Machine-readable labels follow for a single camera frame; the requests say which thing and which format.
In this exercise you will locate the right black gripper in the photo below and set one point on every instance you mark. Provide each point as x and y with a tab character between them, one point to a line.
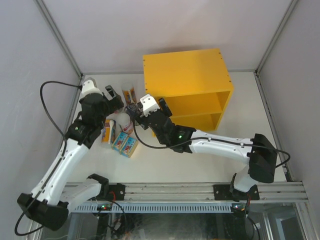
142	120

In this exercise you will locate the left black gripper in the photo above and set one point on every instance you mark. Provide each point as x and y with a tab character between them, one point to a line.
114	104

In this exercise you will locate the orange can with spoon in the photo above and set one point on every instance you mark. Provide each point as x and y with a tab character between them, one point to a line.
129	93

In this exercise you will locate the yellow can with white spoon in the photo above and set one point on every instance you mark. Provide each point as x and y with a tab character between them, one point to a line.
109	131

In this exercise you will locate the yellow wooden shelf cabinet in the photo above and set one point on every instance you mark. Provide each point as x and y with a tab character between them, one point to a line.
195	84

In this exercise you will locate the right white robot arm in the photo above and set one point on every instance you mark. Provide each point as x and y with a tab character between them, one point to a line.
257	154

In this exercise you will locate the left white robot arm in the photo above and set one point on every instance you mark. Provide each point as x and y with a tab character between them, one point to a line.
48	204

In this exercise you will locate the dark blue tin can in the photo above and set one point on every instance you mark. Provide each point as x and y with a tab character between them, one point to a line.
133	111

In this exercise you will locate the white porridge can upright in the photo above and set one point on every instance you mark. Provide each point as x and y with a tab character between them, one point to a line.
118	111

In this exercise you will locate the white porridge can red label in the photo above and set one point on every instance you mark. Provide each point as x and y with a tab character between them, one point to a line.
125	123

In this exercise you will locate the blue luncheon meat tin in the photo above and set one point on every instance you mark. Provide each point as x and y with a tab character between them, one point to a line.
119	141
129	147

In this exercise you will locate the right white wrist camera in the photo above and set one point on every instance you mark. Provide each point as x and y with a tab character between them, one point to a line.
149	105

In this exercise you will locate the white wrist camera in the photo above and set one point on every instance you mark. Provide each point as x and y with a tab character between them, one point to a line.
149	105
89	86

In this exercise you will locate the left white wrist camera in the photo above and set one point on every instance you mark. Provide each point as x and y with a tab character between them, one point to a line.
89	86

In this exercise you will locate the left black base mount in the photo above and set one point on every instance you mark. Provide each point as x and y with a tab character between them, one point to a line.
116	192

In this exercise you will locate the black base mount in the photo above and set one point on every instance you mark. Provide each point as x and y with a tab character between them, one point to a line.
222	192
116	192

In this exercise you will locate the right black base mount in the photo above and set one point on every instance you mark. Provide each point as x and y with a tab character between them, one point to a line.
222	192

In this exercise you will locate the grey slotted cable duct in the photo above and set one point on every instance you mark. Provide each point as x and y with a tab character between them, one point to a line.
149	208

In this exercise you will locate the aluminium frame rail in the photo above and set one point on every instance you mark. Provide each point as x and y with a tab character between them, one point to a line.
277	192

